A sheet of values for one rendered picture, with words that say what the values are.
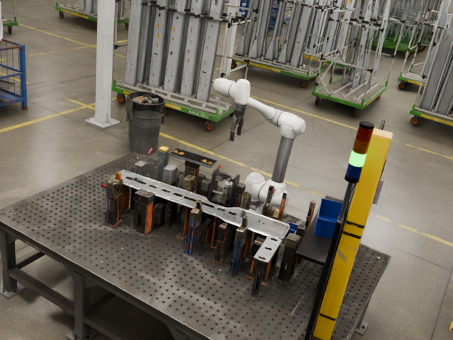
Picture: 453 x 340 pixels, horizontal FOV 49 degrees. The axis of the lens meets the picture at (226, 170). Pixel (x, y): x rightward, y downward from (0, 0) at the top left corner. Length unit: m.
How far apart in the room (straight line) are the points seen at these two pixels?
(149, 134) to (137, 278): 3.37
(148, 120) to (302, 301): 3.66
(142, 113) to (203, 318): 3.68
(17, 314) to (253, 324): 1.89
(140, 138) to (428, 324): 3.91
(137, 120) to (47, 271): 2.55
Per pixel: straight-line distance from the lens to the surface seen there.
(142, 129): 6.38
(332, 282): 2.89
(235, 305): 3.20
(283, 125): 3.81
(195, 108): 7.57
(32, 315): 4.13
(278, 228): 3.44
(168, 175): 3.76
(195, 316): 3.08
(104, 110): 7.36
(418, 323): 4.73
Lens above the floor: 2.78
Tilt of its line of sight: 26 degrees down
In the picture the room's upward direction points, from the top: 9 degrees clockwise
